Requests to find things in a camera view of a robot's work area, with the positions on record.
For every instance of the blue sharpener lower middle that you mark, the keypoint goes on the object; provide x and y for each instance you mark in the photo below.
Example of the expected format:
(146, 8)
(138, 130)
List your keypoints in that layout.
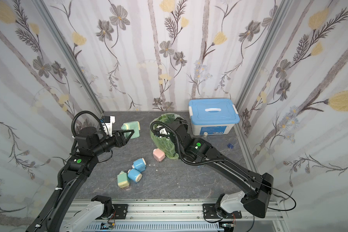
(134, 175)

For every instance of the blue sharpener upper middle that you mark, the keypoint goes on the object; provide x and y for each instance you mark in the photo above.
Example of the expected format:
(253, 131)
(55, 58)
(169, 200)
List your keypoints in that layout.
(140, 165)

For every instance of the pink pencil sharpener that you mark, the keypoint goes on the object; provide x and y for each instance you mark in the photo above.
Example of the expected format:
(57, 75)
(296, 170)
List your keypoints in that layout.
(158, 155)

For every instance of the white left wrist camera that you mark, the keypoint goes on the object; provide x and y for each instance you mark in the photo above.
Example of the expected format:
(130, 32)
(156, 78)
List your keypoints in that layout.
(107, 123)

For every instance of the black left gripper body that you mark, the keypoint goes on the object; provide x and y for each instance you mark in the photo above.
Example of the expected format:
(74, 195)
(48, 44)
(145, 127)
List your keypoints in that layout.
(117, 139)

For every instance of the green yellow sharpener leftmost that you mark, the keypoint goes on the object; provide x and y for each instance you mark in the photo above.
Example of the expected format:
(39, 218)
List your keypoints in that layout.
(123, 180)

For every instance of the green bagged trash bin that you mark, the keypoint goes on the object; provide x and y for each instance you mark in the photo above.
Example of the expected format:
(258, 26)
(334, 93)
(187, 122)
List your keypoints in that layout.
(172, 145)

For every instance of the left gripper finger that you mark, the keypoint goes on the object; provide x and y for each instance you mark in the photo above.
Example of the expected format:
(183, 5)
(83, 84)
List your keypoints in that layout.
(127, 138)
(124, 132)

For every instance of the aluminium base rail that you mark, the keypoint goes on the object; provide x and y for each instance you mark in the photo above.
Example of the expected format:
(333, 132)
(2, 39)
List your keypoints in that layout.
(185, 215)

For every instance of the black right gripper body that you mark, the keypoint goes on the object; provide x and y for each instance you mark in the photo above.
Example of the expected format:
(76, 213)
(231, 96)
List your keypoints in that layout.
(174, 124)

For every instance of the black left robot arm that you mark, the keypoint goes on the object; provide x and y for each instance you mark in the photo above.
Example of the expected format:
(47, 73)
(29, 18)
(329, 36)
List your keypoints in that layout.
(88, 144)

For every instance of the blue lidded storage box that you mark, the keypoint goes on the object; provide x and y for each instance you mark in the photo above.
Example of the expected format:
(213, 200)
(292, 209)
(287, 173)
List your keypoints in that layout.
(212, 116)

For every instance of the blue sharpener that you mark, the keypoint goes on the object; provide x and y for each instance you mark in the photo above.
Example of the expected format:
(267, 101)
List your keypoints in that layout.
(140, 165)
(134, 175)

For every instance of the green yellow pencil sharpener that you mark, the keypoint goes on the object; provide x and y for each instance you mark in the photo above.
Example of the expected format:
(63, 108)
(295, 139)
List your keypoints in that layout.
(133, 125)

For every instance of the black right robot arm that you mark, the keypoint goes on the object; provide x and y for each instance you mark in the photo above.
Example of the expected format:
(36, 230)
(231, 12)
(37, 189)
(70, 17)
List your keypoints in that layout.
(256, 189)

